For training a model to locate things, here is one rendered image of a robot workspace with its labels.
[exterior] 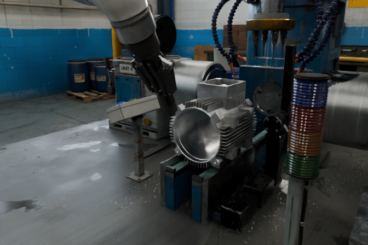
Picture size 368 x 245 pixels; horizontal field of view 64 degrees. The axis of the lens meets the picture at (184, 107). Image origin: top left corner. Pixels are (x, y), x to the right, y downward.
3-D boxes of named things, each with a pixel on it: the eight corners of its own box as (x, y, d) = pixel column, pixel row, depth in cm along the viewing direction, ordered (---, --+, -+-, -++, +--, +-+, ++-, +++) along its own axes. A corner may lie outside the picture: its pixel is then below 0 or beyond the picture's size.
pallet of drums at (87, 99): (117, 88, 676) (115, 56, 657) (138, 94, 621) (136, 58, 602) (65, 97, 595) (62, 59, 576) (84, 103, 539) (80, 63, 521)
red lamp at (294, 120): (294, 120, 59) (296, 98, 57) (327, 126, 55) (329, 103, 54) (284, 128, 54) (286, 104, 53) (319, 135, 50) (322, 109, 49)
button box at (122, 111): (147, 112, 107) (143, 98, 107) (161, 108, 102) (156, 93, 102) (110, 124, 93) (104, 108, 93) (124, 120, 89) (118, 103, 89)
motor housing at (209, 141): (204, 139, 104) (205, 87, 99) (255, 152, 93) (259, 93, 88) (168, 158, 88) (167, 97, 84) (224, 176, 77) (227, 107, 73)
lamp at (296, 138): (292, 141, 60) (294, 120, 59) (323, 148, 56) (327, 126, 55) (282, 151, 55) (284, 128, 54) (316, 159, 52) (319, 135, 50)
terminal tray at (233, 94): (216, 99, 98) (216, 77, 96) (246, 103, 92) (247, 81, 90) (195, 106, 88) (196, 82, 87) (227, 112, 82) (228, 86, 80)
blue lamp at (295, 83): (296, 98, 57) (298, 75, 56) (329, 103, 54) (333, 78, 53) (286, 104, 53) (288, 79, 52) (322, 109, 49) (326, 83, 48)
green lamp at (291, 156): (289, 162, 61) (292, 141, 60) (321, 170, 57) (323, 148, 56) (280, 173, 56) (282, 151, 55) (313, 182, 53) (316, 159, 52)
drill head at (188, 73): (174, 103, 159) (173, 56, 153) (235, 114, 138) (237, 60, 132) (141, 112, 140) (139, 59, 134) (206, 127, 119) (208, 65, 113)
